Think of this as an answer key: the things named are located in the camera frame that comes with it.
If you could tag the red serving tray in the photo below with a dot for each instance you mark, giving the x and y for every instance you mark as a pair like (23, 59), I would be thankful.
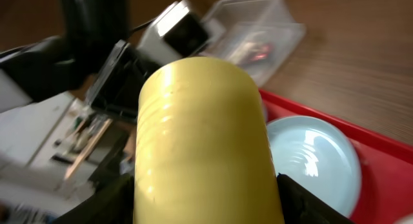
(386, 164)

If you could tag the red snack wrapper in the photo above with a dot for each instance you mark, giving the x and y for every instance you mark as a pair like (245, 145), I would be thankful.
(258, 53)

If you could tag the pale green bowl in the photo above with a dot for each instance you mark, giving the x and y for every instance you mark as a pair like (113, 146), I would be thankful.
(319, 157)

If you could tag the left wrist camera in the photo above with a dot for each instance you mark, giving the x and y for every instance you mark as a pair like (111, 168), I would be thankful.
(176, 33)

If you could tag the clear plastic waste bin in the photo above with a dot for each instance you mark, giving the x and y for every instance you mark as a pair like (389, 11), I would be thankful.
(237, 25)

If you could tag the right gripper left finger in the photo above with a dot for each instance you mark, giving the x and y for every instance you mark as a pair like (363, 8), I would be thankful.
(114, 204)

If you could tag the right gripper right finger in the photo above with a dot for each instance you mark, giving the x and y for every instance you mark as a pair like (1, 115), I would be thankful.
(300, 206)

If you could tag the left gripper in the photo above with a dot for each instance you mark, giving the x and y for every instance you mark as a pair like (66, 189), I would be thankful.
(115, 91)

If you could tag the light blue rice bowl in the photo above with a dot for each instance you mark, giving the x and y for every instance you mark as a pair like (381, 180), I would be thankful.
(405, 220)

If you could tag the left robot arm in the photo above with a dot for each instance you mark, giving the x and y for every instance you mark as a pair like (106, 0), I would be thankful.
(95, 42)

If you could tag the yellow plastic cup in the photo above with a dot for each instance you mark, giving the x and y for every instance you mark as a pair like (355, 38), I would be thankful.
(202, 153)

